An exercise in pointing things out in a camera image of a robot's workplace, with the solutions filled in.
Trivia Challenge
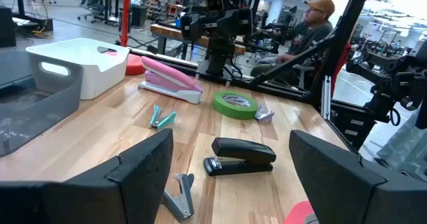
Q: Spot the pink tape roll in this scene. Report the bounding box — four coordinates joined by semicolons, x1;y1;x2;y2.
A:
283;200;320;224

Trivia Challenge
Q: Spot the person's cap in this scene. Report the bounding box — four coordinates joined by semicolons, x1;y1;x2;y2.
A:
304;0;336;17

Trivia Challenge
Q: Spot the red desk lamp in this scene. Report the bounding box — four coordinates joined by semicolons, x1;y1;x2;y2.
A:
119;0;147;76

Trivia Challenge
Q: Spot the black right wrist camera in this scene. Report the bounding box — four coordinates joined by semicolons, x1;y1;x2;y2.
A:
203;0;226;13

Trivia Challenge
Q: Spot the pink stapler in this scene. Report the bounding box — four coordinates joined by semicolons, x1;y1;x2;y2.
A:
137;55;204;105

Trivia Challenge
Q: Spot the person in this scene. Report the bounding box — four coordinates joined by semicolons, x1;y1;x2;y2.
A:
250;0;336;87

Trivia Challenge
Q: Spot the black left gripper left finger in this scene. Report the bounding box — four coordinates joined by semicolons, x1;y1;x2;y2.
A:
0;129;174;224

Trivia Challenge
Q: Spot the green tape roll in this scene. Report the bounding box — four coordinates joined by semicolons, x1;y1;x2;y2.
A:
212;90;259;121

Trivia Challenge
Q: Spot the wooden workbench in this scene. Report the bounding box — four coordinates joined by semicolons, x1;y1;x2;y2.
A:
149;23;247;56

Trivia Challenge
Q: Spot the teal staple remover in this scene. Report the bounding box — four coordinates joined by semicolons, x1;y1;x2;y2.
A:
149;104;177;130

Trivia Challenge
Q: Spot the gray office chair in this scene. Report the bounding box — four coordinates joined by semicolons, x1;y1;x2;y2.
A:
77;0;106;23

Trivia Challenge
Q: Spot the black aluminium table frame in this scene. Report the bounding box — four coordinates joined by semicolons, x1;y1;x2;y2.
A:
128;0;391;151

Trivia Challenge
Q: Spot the black stapler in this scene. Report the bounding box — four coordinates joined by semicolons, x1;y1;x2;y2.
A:
202;137;278;177

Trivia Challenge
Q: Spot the black computer tower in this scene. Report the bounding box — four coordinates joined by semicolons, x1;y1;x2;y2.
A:
130;4;148;29

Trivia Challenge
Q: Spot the dark gray staple remover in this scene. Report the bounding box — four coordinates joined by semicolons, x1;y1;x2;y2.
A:
161;173;195;223

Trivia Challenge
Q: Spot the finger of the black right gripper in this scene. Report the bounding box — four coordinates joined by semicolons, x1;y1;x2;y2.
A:
226;7;254;37
179;12;201;41

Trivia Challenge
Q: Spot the black box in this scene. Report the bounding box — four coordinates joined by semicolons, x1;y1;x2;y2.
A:
0;6;17;48

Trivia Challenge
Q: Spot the yellow floor cable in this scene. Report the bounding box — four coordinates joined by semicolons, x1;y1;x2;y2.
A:
32;23;54;40

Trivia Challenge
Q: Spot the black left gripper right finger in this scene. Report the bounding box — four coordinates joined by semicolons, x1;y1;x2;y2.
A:
288;129;427;224

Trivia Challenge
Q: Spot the white plastic bin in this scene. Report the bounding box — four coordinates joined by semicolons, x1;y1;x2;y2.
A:
25;37;131;101

